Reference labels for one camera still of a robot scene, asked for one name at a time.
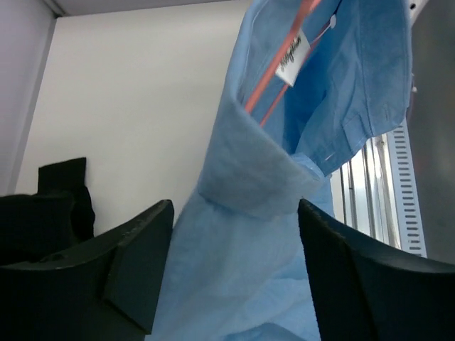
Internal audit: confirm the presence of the black button shirt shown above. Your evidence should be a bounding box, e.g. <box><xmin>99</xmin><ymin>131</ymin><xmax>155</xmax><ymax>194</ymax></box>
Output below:
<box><xmin>1</xmin><ymin>157</ymin><xmax>95</xmax><ymax>266</ymax></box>

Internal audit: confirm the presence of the aluminium mounting rail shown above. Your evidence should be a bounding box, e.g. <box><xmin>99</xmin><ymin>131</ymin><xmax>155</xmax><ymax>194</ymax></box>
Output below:
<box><xmin>331</xmin><ymin>134</ymin><xmax>401</xmax><ymax>249</ymax></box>

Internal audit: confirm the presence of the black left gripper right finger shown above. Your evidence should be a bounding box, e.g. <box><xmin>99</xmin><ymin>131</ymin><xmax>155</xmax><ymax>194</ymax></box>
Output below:
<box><xmin>298</xmin><ymin>199</ymin><xmax>454</xmax><ymax>340</ymax></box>

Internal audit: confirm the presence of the pink wire hanger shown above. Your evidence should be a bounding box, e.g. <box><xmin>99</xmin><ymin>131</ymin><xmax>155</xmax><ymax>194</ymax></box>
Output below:
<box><xmin>245</xmin><ymin>1</ymin><xmax>336</xmax><ymax>127</ymax></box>

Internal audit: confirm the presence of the light blue shirt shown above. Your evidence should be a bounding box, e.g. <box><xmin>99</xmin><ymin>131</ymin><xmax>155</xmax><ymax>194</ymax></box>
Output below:
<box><xmin>151</xmin><ymin>1</ymin><xmax>412</xmax><ymax>340</ymax></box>

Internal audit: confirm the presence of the slotted grey cable duct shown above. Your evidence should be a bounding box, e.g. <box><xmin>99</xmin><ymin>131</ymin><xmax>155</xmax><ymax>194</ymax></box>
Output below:
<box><xmin>386</xmin><ymin>121</ymin><xmax>427</xmax><ymax>258</ymax></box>

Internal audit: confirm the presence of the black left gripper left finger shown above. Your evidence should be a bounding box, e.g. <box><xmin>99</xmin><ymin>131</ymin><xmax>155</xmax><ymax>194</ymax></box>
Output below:
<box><xmin>1</xmin><ymin>200</ymin><xmax>174</xmax><ymax>340</ymax></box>

